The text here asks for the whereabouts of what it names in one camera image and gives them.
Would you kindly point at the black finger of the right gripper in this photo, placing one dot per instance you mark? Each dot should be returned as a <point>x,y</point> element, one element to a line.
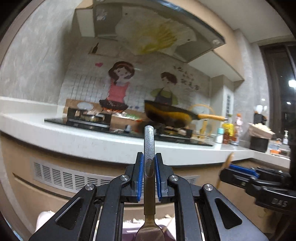
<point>245,170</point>
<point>235,178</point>

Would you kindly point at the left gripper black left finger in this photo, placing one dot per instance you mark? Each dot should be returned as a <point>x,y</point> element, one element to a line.
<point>135,172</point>

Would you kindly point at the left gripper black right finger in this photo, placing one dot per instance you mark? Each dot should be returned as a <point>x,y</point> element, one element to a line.
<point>163,172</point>

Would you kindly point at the wooden spoon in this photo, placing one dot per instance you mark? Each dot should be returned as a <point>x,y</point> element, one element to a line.
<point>226,164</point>

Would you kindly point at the black handled clear spoon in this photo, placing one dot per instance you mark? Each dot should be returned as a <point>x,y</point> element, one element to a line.
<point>149,189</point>

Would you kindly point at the wooden kitchen cabinet front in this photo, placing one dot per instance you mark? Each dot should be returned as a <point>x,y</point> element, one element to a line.
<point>34,197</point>

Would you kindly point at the yellow seasoning jar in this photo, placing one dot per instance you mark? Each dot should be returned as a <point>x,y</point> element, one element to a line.
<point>228,132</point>

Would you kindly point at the orange drink bottle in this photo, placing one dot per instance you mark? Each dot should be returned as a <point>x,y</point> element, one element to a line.
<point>237,130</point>

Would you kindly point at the white soap dispenser bottle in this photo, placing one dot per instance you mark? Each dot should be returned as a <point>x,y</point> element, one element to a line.
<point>285,138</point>

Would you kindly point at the white blue cap bottle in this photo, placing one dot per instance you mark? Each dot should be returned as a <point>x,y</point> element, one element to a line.
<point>219,136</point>

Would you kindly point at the black utensil holder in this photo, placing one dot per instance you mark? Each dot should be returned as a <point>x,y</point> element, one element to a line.
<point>260,114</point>

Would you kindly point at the glass pan lid orange rim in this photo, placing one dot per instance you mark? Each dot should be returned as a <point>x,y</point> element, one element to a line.
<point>208,126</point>

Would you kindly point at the grey ventilation grille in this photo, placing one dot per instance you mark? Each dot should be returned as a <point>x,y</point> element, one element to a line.
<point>67,179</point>

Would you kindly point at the black gas stove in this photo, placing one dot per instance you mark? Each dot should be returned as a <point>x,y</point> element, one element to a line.
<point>108,123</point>

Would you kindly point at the black yellow frying pan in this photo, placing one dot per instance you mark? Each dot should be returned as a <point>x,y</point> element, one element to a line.
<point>174,116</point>

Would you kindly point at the white stone countertop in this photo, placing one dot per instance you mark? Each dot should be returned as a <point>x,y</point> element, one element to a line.
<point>24,120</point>

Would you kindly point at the range hood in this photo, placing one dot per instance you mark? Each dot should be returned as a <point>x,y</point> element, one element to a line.
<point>144,27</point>

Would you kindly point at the dark window frame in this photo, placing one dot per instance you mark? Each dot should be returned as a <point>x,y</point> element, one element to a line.
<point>279,62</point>

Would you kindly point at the cartoon couple wall sticker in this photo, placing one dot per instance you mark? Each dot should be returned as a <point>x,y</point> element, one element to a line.
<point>132,80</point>

